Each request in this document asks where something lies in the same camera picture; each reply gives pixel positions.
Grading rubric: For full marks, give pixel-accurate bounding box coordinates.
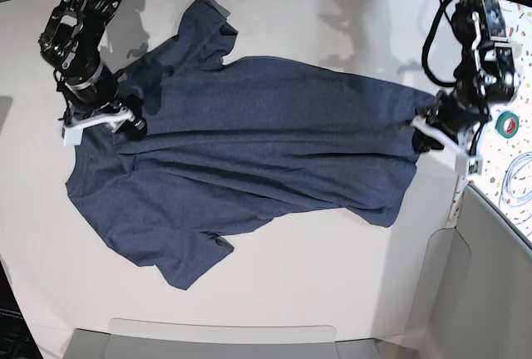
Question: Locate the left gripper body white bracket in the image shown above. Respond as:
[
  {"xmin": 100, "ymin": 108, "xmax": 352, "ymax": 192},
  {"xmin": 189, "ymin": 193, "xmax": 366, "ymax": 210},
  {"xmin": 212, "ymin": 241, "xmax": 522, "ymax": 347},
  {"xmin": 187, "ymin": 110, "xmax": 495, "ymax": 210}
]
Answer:
[{"xmin": 404, "ymin": 101, "xmax": 476, "ymax": 156}]

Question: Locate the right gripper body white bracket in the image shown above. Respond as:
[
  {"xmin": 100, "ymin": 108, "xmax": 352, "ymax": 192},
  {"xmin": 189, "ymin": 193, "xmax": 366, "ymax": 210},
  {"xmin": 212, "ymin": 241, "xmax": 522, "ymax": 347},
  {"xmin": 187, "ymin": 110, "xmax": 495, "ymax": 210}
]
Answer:
[{"xmin": 62, "ymin": 102, "xmax": 135, "ymax": 130}]

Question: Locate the dark blue t-shirt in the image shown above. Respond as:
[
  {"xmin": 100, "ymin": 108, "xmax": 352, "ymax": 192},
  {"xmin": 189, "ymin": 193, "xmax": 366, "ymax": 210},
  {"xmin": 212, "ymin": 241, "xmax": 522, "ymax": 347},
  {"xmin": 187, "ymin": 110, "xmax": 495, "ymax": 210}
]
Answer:
[{"xmin": 66, "ymin": 0, "xmax": 433, "ymax": 290}]

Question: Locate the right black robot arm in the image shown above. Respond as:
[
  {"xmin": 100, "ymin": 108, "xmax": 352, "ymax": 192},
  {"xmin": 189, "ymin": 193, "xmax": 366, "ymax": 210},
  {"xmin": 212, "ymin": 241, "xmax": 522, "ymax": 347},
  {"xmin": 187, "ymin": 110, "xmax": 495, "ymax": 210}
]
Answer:
[{"xmin": 38, "ymin": 0, "xmax": 147, "ymax": 145}]

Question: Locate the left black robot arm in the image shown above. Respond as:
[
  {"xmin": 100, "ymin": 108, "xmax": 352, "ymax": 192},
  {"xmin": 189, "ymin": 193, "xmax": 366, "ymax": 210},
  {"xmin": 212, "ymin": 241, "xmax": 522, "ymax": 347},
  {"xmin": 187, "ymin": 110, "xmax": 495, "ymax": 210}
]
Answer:
[{"xmin": 412, "ymin": 0, "xmax": 520, "ymax": 156}]

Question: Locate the green tape roll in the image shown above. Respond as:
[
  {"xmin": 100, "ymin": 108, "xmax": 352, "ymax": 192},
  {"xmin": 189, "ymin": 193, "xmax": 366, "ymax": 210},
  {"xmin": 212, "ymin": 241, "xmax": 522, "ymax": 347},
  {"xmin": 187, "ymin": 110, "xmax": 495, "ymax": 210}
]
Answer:
[{"xmin": 495, "ymin": 111, "xmax": 520, "ymax": 140}]

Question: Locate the terrazzo patterned side table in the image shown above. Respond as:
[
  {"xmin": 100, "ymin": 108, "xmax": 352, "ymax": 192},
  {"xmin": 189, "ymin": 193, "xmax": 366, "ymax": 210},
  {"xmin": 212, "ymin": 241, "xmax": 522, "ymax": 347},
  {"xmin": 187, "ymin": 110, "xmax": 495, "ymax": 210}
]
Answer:
[{"xmin": 469, "ymin": 0, "xmax": 531, "ymax": 239}]

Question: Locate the grey chair at right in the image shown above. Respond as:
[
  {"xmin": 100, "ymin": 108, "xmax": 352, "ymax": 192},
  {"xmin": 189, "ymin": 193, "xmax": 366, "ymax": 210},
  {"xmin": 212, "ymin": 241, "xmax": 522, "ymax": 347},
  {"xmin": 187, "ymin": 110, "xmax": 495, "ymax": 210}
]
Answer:
[{"xmin": 399, "ymin": 185, "xmax": 531, "ymax": 358}]

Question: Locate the grey chair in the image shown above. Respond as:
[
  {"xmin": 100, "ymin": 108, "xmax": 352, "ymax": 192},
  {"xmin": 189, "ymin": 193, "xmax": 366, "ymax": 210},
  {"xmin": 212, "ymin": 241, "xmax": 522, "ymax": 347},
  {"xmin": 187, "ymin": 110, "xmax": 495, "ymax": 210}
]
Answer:
[
  {"xmin": 399, "ymin": 185, "xmax": 531, "ymax": 358},
  {"xmin": 64, "ymin": 318, "xmax": 380, "ymax": 358}
]

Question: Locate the grey chair at bottom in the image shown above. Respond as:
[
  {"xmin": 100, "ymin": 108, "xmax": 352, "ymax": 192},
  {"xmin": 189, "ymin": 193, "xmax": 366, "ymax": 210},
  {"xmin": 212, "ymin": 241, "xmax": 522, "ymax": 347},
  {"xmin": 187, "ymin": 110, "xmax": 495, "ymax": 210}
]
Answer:
[{"xmin": 64, "ymin": 318, "xmax": 380, "ymax": 358}]

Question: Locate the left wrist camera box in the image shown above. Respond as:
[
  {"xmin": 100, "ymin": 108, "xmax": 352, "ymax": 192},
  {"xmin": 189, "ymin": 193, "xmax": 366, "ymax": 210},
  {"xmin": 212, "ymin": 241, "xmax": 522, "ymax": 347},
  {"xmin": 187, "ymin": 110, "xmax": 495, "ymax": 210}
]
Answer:
[{"xmin": 454, "ymin": 154, "xmax": 483, "ymax": 178}]

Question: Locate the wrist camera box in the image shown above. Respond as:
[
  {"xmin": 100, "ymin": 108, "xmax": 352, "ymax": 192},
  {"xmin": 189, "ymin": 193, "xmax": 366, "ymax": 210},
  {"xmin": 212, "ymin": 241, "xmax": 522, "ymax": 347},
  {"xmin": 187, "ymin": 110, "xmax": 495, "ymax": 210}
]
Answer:
[
  {"xmin": 454, "ymin": 154, "xmax": 483, "ymax": 178},
  {"xmin": 62, "ymin": 126, "xmax": 83, "ymax": 146}
]

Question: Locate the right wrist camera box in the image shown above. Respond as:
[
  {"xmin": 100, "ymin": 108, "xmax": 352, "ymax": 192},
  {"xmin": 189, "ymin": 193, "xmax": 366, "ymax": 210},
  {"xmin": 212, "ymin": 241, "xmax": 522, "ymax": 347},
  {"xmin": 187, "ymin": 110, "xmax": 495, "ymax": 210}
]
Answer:
[{"xmin": 62, "ymin": 126, "xmax": 83, "ymax": 146}]

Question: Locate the coiled white cable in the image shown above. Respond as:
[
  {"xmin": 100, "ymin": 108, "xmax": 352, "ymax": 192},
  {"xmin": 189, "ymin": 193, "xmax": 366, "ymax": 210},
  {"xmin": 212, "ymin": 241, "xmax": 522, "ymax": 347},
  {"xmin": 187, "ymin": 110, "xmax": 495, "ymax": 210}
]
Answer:
[{"xmin": 497, "ymin": 151, "xmax": 532, "ymax": 209}]

